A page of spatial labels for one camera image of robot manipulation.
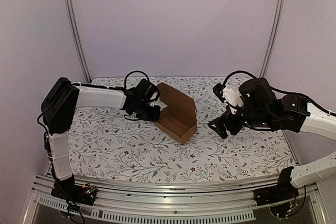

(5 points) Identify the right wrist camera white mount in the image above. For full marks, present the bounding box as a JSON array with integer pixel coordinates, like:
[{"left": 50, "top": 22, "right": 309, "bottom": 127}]
[{"left": 213, "top": 83, "right": 244, "bottom": 114}]

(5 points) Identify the curved aluminium rail base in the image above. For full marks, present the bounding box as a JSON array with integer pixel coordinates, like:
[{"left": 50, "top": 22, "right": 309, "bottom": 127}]
[{"left": 22, "top": 174, "right": 328, "bottom": 224}]

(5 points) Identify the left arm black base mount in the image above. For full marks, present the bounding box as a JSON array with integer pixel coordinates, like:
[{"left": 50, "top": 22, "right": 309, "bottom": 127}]
[{"left": 51, "top": 180, "right": 98, "bottom": 206}]

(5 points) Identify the brown cardboard box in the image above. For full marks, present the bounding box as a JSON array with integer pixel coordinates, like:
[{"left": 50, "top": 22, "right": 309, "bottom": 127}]
[{"left": 155, "top": 82, "right": 197, "bottom": 144}]

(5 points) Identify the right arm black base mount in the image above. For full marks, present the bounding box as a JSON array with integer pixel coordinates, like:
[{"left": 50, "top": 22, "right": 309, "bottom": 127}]
[{"left": 253, "top": 166, "right": 299, "bottom": 219}]

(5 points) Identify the left aluminium corner post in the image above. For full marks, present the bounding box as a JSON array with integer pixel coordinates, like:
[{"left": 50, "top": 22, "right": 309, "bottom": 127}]
[{"left": 64, "top": 0, "right": 92, "bottom": 83}]

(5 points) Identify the black camera cable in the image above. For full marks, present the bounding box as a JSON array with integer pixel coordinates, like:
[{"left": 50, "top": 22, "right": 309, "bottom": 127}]
[
  {"left": 123, "top": 70, "right": 150, "bottom": 91},
  {"left": 223, "top": 70, "right": 259, "bottom": 88}
]

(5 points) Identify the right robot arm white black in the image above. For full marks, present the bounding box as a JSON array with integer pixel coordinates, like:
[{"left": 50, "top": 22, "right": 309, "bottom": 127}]
[{"left": 208, "top": 78, "right": 335, "bottom": 140}]

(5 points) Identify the aluminium corner post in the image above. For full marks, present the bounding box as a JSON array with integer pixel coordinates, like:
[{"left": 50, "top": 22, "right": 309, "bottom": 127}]
[
  {"left": 64, "top": 0, "right": 92, "bottom": 83},
  {"left": 259, "top": 0, "right": 285, "bottom": 77}
]

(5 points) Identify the black left camera cable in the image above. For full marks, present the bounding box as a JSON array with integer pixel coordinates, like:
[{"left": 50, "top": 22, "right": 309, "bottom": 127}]
[{"left": 123, "top": 70, "right": 150, "bottom": 91}]

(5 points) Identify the black right camera cable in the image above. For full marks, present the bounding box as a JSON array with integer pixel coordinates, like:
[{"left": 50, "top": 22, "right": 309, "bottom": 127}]
[{"left": 223, "top": 70, "right": 259, "bottom": 88}]

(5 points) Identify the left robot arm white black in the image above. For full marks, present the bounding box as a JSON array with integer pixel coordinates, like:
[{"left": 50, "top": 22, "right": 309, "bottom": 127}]
[{"left": 40, "top": 77, "right": 161, "bottom": 200}]

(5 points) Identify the floral patterned table mat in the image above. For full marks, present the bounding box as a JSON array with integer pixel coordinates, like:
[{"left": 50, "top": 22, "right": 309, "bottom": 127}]
[{"left": 50, "top": 76, "right": 295, "bottom": 184}]

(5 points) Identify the right aluminium corner post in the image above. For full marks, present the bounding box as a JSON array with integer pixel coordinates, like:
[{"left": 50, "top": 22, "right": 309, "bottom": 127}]
[{"left": 259, "top": 0, "right": 285, "bottom": 77}]

